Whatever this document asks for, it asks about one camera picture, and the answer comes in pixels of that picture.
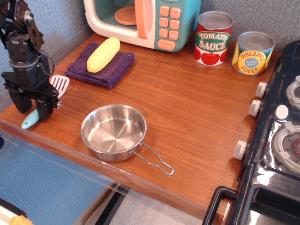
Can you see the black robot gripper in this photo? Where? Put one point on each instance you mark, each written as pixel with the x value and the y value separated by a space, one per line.
pixel 29 81

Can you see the white spatula teal handle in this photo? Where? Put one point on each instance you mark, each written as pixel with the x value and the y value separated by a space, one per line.
pixel 60 83

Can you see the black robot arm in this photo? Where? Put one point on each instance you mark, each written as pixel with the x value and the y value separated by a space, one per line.
pixel 18 31

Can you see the purple folded cloth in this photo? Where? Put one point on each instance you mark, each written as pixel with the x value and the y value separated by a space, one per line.
pixel 109 76

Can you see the stainless steel pan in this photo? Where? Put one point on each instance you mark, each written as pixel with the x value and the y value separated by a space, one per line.
pixel 116 133

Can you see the yellow toy corn cob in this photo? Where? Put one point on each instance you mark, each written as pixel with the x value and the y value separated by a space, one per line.
pixel 100 58

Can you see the orange object at corner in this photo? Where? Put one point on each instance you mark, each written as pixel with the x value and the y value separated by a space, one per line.
pixel 20 220

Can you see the teal toy microwave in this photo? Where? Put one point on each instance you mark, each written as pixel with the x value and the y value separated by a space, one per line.
pixel 164 25

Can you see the tomato sauce can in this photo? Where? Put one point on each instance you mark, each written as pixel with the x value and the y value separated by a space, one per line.
pixel 213 34

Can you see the white stove knob front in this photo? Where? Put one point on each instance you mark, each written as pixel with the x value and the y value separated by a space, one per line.
pixel 240 150

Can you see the white stove knob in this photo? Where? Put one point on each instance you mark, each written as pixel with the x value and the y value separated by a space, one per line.
pixel 261 88
pixel 254 108
pixel 240 150

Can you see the white stove knob middle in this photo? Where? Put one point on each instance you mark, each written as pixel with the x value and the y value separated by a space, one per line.
pixel 254 108

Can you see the pineapple slices can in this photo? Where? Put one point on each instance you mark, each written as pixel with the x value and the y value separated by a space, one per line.
pixel 252 53

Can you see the white stove knob rear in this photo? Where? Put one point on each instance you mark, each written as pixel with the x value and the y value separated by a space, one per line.
pixel 261 88

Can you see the black toy stove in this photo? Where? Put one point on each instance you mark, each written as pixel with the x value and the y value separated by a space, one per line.
pixel 268 191

